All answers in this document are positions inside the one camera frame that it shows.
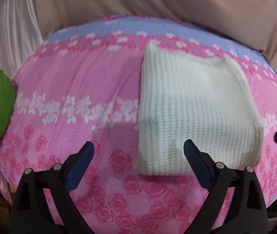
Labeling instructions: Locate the red white black knit sweater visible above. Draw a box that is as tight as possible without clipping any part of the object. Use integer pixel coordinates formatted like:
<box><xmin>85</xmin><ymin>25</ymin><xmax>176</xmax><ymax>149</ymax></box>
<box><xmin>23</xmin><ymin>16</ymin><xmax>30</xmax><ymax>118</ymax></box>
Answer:
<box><xmin>135</xmin><ymin>43</ymin><xmax>264</xmax><ymax>175</ymax></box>

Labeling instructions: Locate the beige curtain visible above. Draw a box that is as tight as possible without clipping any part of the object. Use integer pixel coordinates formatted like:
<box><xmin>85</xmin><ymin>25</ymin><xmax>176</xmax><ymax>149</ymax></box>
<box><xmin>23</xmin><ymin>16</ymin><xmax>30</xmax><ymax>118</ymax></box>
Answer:
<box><xmin>35</xmin><ymin>0</ymin><xmax>277</xmax><ymax>69</ymax></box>

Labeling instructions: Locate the pink floral bed sheet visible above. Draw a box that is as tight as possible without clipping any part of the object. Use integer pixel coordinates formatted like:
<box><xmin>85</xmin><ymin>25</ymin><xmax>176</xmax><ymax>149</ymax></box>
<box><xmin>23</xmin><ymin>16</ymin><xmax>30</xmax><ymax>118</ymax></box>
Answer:
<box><xmin>0</xmin><ymin>15</ymin><xmax>277</xmax><ymax>233</ymax></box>

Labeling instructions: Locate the white pleated curtain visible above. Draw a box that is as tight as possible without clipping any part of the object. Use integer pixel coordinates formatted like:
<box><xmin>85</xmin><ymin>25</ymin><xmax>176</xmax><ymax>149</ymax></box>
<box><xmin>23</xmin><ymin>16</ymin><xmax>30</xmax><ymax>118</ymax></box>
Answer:
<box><xmin>0</xmin><ymin>0</ymin><xmax>43</xmax><ymax>78</ymax></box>

